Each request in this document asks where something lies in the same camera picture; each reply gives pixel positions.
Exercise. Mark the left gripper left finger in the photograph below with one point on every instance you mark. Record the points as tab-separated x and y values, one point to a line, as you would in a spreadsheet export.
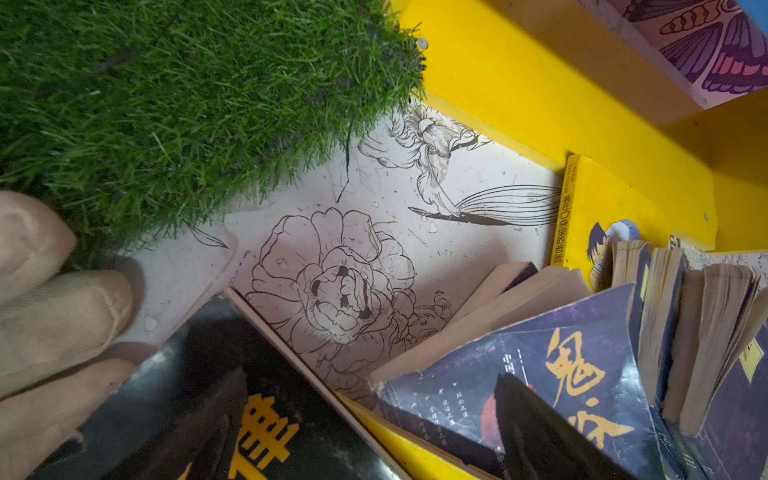
200	443

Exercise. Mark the yellow cartoon cover book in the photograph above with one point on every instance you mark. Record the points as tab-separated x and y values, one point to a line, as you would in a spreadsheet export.
598	208

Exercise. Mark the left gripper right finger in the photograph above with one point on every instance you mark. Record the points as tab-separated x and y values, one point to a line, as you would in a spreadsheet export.
540	444

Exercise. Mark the navy book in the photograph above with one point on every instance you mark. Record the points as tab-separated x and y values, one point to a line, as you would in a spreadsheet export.
657	275
721	310
732	443

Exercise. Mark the thin yellow book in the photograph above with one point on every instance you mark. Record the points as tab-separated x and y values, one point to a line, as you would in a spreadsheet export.
420	459

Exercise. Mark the yellow pink blue bookshelf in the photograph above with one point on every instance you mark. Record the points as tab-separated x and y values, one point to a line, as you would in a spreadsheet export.
554	78

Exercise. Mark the green artificial grass mat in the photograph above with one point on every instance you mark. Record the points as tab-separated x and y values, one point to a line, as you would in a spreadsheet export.
134	119

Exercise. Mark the beige cloth glove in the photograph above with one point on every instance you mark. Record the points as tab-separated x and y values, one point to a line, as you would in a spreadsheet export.
54	326

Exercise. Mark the black book yellow title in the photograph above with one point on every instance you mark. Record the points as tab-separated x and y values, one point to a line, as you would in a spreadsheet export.
293	425

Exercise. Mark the dark purple cover book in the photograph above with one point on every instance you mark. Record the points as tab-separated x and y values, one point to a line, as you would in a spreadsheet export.
570	348

